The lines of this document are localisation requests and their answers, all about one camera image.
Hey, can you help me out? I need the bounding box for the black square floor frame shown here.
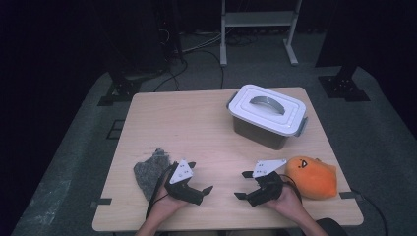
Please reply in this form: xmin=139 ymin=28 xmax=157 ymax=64
xmin=105 ymin=119 xmax=126 ymax=141

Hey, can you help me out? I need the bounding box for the hand-held gripper cable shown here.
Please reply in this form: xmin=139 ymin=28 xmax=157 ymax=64
xmin=145 ymin=163 xmax=175 ymax=220
xmin=279 ymin=173 xmax=303 ymax=203

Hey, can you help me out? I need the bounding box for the left hand-held gripper cable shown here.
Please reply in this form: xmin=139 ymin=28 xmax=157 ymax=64
xmin=145 ymin=163 xmax=175 ymax=220

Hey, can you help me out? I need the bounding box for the translucent grey storage box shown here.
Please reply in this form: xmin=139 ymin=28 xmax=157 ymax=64
xmin=225 ymin=91 xmax=309 ymax=151

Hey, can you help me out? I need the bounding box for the orange plush toy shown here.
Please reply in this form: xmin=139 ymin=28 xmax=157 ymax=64
xmin=284 ymin=155 xmax=338 ymax=201

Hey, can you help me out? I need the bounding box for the white floor cable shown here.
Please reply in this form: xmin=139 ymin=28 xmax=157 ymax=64
xmin=180 ymin=32 xmax=224 ymax=55

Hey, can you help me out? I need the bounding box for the person's right hand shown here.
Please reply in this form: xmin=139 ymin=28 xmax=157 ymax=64
xmin=265 ymin=184 xmax=308 ymax=223

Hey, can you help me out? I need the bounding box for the black table bracket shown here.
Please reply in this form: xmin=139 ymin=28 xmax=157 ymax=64
xmin=89 ymin=198 xmax=113 ymax=209
xmin=338 ymin=191 xmax=364 ymax=202

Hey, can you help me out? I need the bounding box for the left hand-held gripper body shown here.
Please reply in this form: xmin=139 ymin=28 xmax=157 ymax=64
xmin=163 ymin=159 xmax=205 ymax=207

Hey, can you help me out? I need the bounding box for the white box lid grey handle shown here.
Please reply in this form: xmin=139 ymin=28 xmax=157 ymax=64
xmin=226 ymin=84 xmax=308 ymax=137

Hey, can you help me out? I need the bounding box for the black floor cable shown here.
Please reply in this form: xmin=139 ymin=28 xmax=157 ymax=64
xmin=352 ymin=189 xmax=389 ymax=236
xmin=193 ymin=48 xmax=225 ymax=90
xmin=152 ymin=58 xmax=190 ymax=93

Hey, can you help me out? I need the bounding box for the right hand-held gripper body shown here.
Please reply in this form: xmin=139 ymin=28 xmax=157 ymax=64
xmin=246 ymin=159 xmax=287 ymax=207

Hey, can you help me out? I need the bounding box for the white metal stand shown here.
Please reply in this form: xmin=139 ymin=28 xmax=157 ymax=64
xmin=219 ymin=0 xmax=303 ymax=68

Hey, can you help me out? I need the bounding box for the person's left hand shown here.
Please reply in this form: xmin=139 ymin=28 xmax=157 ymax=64
xmin=149 ymin=178 xmax=190 ymax=222

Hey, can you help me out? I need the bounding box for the grey fluffy towel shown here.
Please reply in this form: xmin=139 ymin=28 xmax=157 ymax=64
xmin=133 ymin=147 xmax=172 ymax=202

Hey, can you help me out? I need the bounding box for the right hand-held gripper cable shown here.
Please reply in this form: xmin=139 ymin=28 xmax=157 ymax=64
xmin=279 ymin=173 xmax=303 ymax=203

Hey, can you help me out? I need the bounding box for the black floor stand base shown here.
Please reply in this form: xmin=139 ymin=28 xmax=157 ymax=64
xmin=317 ymin=63 xmax=372 ymax=102
xmin=96 ymin=70 xmax=158 ymax=107

